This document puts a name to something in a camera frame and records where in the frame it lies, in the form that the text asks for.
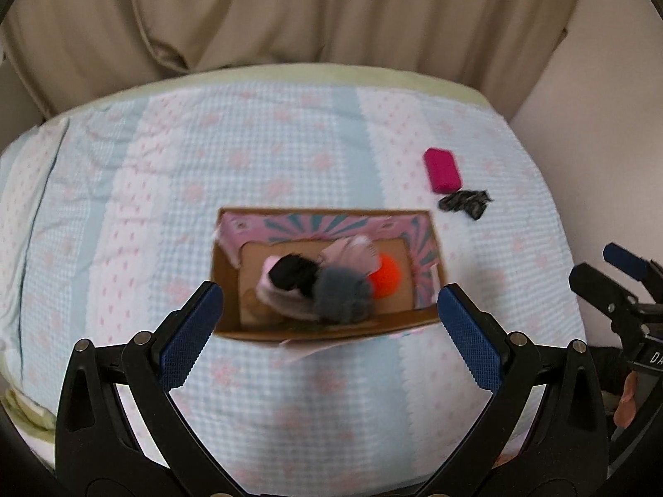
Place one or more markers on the light blue printed pillow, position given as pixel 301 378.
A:
pixel 26 228

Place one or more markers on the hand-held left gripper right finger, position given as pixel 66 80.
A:
pixel 470 336

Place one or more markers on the magenta sponge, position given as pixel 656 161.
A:
pixel 443 171

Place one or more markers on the cardboard box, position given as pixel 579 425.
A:
pixel 409 290

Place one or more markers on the grey knit sock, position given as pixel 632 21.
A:
pixel 339 292

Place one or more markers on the dark patterned scrunchie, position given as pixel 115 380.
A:
pixel 466 202

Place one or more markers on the black scrunchie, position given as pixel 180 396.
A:
pixel 292 272

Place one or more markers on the light blue printed blanket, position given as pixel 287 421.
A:
pixel 290 155

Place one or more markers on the beige curtain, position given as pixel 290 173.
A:
pixel 311 10

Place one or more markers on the green striped cloth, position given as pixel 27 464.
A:
pixel 26 410

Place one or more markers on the grey upholstered headboard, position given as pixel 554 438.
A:
pixel 15 98

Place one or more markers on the orange plush ball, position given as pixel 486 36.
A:
pixel 387 277

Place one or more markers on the pale pink sock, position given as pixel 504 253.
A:
pixel 349 253

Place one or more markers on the green bed sheet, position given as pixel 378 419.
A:
pixel 362 73

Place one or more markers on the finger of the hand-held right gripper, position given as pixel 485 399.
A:
pixel 629 261
pixel 601 287

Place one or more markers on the light pink sponge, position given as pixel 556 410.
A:
pixel 279 297

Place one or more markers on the dark cloth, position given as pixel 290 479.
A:
pixel 611 367

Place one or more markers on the person's right hand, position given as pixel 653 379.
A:
pixel 626 398

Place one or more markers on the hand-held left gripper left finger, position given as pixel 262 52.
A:
pixel 190 336

